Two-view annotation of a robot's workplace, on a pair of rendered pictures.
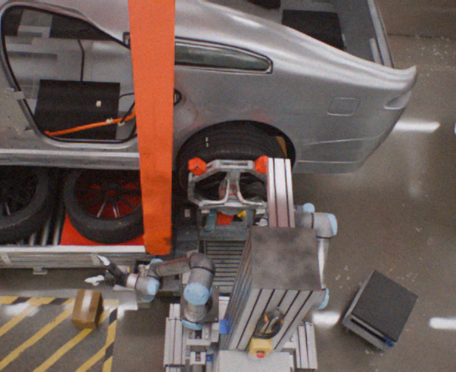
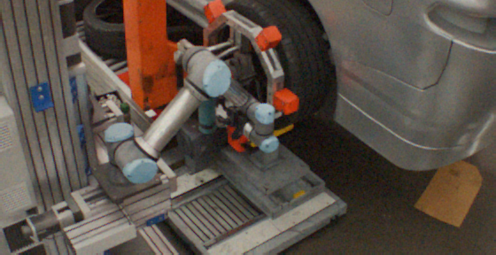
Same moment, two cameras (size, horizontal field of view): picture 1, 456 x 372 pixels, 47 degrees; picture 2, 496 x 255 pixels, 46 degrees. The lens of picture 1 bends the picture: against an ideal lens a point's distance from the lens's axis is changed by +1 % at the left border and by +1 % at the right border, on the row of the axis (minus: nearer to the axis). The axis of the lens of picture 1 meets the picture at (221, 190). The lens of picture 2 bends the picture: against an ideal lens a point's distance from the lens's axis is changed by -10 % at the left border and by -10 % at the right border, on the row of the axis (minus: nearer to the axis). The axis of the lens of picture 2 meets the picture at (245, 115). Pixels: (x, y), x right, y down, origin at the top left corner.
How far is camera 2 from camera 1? 274 cm
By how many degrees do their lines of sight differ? 45
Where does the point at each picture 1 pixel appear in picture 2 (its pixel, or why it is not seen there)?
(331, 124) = (368, 27)
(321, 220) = (203, 57)
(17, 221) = (104, 27)
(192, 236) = (192, 131)
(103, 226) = not seen: hidden behind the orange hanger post
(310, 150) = (350, 75)
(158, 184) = not seen: outside the picture
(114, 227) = not seen: hidden behind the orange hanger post
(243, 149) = (261, 10)
